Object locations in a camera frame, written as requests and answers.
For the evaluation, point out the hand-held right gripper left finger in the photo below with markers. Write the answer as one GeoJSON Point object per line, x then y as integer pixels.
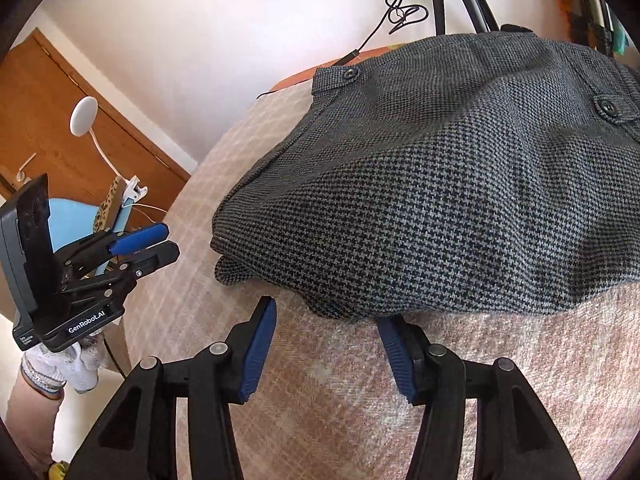
{"type": "Point", "coordinates": [259, 347]}

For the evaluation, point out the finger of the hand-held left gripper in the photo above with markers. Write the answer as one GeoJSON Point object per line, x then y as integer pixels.
{"type": "Point", "coordinates": [140, 237]}
{"type": "Point", "coordinates": [157, 257]}

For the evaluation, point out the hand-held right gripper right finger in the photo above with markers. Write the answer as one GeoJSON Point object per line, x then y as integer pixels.
{"type": "Point", "coordinates": [395, 347]}

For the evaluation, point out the grey houndstooth pants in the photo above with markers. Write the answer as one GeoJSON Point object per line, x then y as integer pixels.
{"type": "Point", "coordinates": [425, 185]}

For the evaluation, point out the person's left forearm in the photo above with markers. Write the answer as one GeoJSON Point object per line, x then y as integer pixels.
{"type": "Point", "coordinates": [25, 420]}

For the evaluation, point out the person's left hand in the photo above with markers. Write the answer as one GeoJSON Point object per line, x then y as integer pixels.
{"type": "Point", "coordinates": [70, 365]}

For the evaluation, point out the leopard print item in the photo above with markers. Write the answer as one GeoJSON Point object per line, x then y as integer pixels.
{"type": "Point", "coordinates": [107, 207]}

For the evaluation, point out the light blue board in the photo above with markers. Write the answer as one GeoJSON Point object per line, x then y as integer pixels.
{"type": "Point", "coordinates": [70, 220]}

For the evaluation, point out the beige plaid blanket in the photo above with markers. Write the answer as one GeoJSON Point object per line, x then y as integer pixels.
{"type": "Point", "coordinates": [325, 410]}

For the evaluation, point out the white round clip lamp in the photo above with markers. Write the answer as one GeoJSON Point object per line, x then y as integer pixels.
{"type": "Point", "coordinates": [82, 116]}

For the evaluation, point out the wooden door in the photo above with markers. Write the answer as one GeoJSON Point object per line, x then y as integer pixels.
{"type": "Point", "coordinates": [50, 85]}

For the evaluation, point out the cluttered shelf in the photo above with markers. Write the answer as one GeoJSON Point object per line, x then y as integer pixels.
{"type": "Point", "coordinates": [597, 15]}

